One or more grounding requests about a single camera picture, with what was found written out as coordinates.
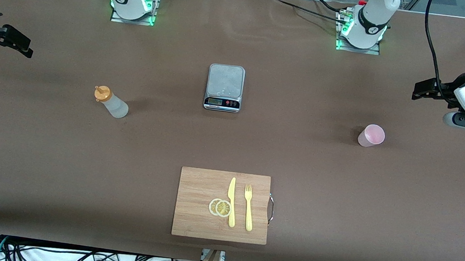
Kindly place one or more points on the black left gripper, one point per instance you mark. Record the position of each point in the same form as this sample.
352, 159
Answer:
447, 89

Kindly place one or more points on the yellow plastic knife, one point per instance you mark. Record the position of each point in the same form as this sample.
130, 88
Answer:
232, 217

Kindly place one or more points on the yellow plastic fork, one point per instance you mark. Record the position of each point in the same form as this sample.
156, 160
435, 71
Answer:
249, 214

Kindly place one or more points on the pink plastic cup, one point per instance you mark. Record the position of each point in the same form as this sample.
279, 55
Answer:
370, 136

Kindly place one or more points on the lemon slice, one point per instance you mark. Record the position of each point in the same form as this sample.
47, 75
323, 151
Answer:
211, 206
223, 208

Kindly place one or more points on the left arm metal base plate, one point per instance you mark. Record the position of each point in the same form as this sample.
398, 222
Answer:
357, 50

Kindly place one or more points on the wooden cutting board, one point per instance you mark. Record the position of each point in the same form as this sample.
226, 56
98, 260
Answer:
196, 187

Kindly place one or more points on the sauce bottle with orange cap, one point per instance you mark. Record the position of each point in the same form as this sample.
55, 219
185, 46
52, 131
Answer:
116, 107

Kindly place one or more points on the silver digital kitchen scale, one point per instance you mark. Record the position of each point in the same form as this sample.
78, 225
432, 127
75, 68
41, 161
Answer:
226, 78

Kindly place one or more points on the metal table bracket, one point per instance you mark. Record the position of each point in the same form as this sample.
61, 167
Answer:
222, 257

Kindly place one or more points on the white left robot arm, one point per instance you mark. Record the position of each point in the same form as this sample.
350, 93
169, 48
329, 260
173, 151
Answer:
369, 19

